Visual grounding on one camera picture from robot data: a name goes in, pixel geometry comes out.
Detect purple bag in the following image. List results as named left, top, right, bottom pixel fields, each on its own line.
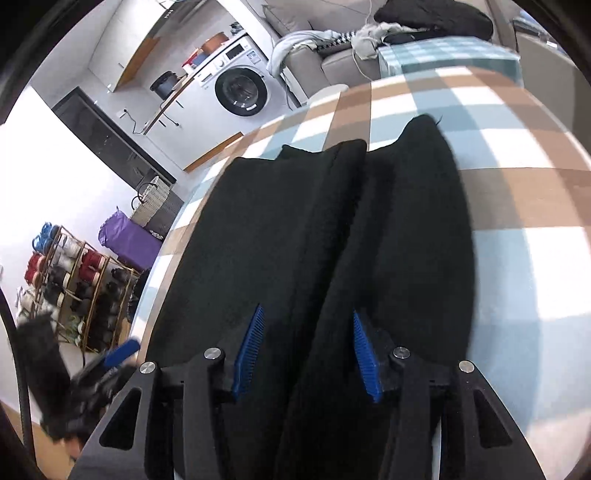
left=98, top=210, right=163, bottom=271

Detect light blue towel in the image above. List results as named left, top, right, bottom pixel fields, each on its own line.
left=268, top=30, right=333, bottom=77

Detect black knit sweater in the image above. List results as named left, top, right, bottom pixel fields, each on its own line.
left=145, top=115, right=477, bottom=480

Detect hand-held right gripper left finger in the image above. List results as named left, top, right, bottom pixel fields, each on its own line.
left=69, top=305, right=267, bottom=480

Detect checkered tablecloth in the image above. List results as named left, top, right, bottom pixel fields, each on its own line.
left=129, top=65, right=591, bottom=480

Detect white washing machine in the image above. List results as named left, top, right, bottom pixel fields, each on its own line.
left=191, top=32, right=289, bottom=125

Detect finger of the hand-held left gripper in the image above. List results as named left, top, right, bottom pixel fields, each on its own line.
left=103, top=338, right=142, bottom=369

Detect light blue checkered cloth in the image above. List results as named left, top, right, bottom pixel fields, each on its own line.
left=379, top=37, right=522, bottom=79

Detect white cabinet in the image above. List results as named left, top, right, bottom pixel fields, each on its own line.
left=143, top=85, right=234, bottom=171

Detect grey sofa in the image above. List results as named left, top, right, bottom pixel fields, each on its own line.
left=263, top=0, right=499, bottom=100

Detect woven laundry basket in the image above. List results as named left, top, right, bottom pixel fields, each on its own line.
left=130, top=176, right=183, bottom=236

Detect black pot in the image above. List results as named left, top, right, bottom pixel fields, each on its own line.
left=151, top=70, right=182, bottom=100

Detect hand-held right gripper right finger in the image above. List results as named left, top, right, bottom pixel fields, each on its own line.
left=352, top=310, right=549, bottom=480

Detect grey white garment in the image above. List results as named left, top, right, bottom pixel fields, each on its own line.
left=351, top=22, right=393, bottom=60

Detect wooden shoe rack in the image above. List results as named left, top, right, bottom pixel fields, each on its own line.
left=18, top=224, right=139, bottom=354

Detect black jacket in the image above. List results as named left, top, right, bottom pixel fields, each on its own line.
left=374, top=0, right=494, bottom=29

